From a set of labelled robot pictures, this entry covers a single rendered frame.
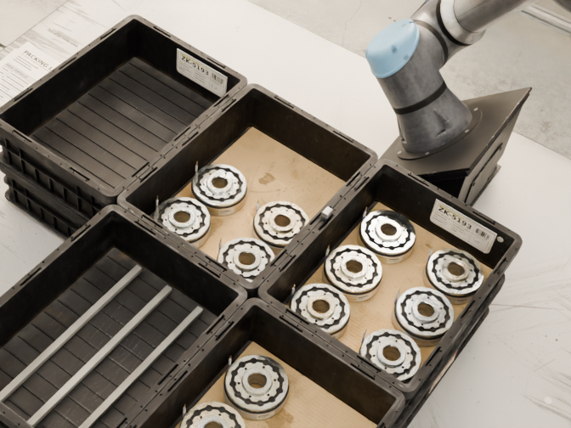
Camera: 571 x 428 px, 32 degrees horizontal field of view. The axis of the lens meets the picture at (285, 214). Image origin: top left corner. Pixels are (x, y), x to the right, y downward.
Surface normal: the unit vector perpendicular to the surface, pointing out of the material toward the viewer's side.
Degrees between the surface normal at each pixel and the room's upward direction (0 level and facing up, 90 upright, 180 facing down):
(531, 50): 0
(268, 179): 0
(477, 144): 43
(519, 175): 0
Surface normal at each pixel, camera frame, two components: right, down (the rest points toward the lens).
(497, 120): -0.49, -0.79
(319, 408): 0.11, -0.63
